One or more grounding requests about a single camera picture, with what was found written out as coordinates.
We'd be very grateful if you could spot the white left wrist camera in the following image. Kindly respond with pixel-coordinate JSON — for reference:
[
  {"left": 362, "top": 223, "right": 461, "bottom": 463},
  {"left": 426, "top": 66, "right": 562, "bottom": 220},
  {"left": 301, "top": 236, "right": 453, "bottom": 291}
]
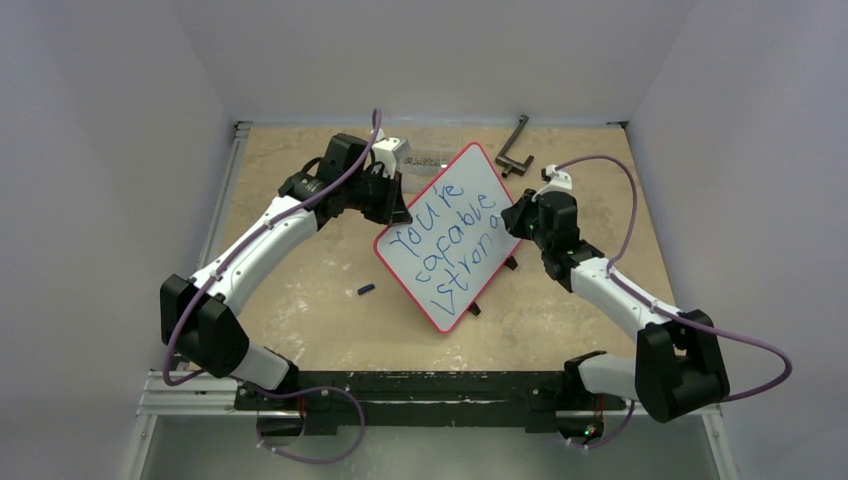
[{"left": 372, "top": 137, "right": 411, "bottom": 179}]

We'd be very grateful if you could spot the clear plastic screw box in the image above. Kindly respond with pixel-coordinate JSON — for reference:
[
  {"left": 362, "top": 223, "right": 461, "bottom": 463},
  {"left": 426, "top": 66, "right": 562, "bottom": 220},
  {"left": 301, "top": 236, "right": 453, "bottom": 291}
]
[{"left": 397, "top": 124, "right": 462, "bottom": 179}]

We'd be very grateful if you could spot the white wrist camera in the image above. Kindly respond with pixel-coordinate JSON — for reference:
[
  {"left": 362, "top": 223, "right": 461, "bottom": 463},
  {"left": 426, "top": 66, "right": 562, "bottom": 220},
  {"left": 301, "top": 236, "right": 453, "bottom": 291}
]
[
  {"left": 533, "top": 164, "right": 573, "bottom": 201},
  {"left": 372, "top": 137, "right": 411, "bottom": 179}
]

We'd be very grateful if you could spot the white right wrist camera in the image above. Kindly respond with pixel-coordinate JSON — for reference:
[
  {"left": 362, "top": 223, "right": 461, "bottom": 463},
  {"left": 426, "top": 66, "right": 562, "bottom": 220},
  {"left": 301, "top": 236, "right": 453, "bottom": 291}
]
[{"left": 533, "top": 164, "right": 573, "bottom": 201}]

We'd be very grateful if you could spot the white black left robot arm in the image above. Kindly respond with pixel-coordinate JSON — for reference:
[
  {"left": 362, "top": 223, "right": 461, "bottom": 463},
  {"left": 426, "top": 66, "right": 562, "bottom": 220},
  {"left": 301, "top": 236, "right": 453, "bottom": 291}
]
[{"left": 160, "top": 131, "right": 412, "bottom": 409}]

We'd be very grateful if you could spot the pink framed whiteboard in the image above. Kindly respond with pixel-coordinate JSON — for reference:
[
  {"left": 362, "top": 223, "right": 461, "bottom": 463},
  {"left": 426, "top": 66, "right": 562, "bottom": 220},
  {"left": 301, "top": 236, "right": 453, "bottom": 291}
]
[{"left": 373, "top": 142, "right": 519, "bottom": 333}]

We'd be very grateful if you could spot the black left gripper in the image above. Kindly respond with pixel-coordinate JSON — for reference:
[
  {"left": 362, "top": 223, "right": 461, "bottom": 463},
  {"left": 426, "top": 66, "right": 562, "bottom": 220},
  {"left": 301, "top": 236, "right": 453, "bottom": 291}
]
[{"left": 344, "top": 166, "right": 409, "bottom": 225}]

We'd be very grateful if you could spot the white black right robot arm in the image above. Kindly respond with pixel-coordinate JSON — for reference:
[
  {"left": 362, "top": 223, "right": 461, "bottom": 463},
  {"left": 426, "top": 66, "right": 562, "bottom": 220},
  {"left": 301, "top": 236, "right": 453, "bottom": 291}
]
[{"left": 502, "top": 189, "right": 730, "bottom": 423}]

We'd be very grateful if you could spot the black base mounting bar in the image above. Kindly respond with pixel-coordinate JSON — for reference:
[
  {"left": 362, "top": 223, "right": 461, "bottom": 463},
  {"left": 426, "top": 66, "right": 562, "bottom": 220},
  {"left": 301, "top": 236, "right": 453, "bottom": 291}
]
[{"left": 234, "top": 371, "right": 626, "bottom": 436}]

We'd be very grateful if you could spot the black metal bracket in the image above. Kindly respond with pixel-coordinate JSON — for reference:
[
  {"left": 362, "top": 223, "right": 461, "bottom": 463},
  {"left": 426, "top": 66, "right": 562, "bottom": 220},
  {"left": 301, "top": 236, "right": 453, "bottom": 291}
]
[{"left": 495, "top": 114, "right": 537, "bottom": 179}]

